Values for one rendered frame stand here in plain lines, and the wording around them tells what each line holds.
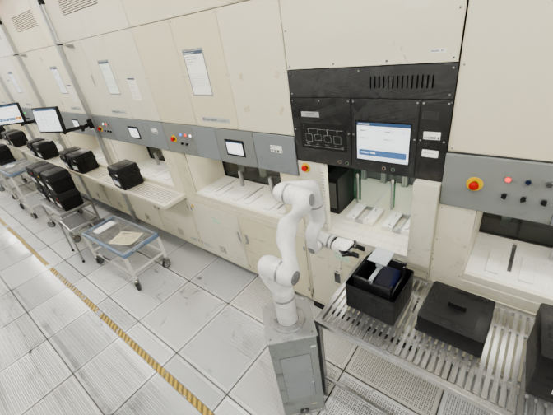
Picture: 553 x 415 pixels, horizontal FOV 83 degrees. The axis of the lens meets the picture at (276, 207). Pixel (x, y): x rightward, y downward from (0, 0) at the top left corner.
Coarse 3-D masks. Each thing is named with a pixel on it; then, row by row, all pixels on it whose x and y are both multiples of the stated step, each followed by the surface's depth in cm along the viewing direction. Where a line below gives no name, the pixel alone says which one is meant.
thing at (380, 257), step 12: (372, 252) 180; (384, 252) 165; (372, 264) 184; (384, 264) 157; (396, 264) 172; (360, 276) 176; (372, 276) 162; (360, 288) 169; (372, 288) 163; (384, 288) 156; (396, 288) 164
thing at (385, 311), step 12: (360, 264) 182; (408, 276) 175; (348, 288) 171; (408, 288) 170; (348, 300) 176; (360, 300) 169; (372, 300) 163; (384, 300) 157; (396, 300) 156; (372, 312) 168; (384, 312) 161; (396, 312) 161
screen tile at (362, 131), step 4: (360, 128) 168; (364, 128) 167; (368, 128) 166; (372, 128) 164; (376, 128) 163; (380, 128) 161; (360, 132) 169; (364, 132) 168; (368, 132) 167; (372, 132) 165; (380, 132) 162; (372, 136) 166; (376, 136) 165; (380, 136) 163; (360, 140) 172; (364, 140) 170; (368, 140) 169; (376, 140) 166; (380, 140) 164; (360, 144) 173; (364, 144) 172; (368, 144) 170; (372, 144) 169; (376, 144) 167; (380, 144) 166; (380, 148) 167
